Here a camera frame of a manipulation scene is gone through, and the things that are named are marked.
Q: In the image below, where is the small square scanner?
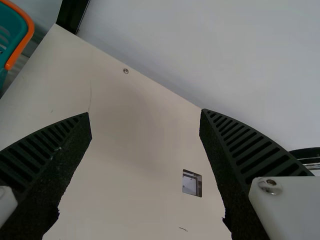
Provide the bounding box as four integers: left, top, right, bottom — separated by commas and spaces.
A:
181, 168, 203, 198

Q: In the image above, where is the teal shopping basket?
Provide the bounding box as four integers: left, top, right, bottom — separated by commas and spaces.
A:
0, 0, 35, 95

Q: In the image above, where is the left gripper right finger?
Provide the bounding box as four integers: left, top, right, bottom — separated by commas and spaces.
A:
199, 108, 320, 240

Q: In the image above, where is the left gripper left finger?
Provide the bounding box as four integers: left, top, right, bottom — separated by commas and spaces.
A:
0, 112, 92, 240

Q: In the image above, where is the dark coffee bottle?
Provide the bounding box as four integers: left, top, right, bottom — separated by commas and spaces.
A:
288, 146, 320, 177

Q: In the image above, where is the black post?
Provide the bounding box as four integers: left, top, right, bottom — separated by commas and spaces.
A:
56, 0, 91, 35

